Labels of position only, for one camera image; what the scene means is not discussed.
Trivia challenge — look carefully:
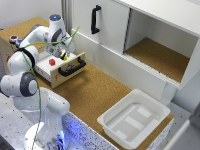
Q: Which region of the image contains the green cable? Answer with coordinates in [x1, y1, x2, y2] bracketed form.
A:
[19, 26, 81, 150]

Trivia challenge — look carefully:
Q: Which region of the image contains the white sliding door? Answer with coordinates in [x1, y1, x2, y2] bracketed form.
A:
[72, 0, 131, 54]

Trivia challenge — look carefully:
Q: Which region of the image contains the black door handle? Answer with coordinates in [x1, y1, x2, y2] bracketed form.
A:
[90, 4, 102, 36]

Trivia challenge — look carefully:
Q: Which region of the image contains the wooden drawer box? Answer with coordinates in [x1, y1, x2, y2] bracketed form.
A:
[0, 16, 52, 67]

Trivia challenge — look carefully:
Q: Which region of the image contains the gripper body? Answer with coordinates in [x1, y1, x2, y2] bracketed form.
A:
[44, 37, 73, 61]

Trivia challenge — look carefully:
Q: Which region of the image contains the blue button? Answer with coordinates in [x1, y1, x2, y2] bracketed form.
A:
[15, 39, 24, 47]

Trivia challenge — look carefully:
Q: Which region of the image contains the white cabinet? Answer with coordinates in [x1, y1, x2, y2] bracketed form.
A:
[71, 0, 200, 108]

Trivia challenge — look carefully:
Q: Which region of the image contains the white plastic box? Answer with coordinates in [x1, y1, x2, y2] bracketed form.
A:
[96, 88, 172, 150]

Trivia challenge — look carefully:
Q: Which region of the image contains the wooden drawer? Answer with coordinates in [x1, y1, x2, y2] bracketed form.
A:
[33, 51, 87, 90]

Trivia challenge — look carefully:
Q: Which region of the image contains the black drawer handle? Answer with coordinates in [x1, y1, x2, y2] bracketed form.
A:
[57, 56, 87, 78]

